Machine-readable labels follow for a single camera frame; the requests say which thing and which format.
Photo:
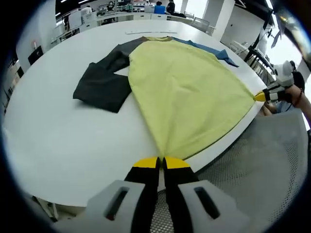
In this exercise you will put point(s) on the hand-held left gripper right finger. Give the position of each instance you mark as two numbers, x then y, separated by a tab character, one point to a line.
177	177

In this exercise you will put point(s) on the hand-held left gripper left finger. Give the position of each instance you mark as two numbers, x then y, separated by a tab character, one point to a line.
145	177

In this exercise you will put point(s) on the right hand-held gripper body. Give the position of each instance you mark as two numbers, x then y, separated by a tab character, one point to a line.
285	75

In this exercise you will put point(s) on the yellow blue black garment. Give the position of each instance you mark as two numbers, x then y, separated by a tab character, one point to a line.
184	97

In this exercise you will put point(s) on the person's right hand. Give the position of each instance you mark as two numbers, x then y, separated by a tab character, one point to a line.
291	95

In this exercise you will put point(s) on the black tripod stand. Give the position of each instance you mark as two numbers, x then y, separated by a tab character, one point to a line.
252	54

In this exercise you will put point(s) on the grey mesh office chair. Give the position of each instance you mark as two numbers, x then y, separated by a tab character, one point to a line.
267	170

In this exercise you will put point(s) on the white-framed office chair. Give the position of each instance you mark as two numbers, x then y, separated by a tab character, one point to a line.
200	23

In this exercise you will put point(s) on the white table cover plate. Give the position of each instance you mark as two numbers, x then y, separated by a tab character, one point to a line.
150	32

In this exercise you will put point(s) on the white drawer cabinet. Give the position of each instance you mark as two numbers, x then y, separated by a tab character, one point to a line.
88	26
159	17
142	17

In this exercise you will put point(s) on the black cabinet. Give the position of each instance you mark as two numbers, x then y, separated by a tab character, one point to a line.
36	55

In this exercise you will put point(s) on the white storage box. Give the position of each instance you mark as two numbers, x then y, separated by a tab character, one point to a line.
89	18

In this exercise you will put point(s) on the tall white appliance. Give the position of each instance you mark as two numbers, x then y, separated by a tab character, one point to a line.
74	19

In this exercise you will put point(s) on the orange-capped white dispenser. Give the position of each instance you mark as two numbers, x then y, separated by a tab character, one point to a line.
34	43

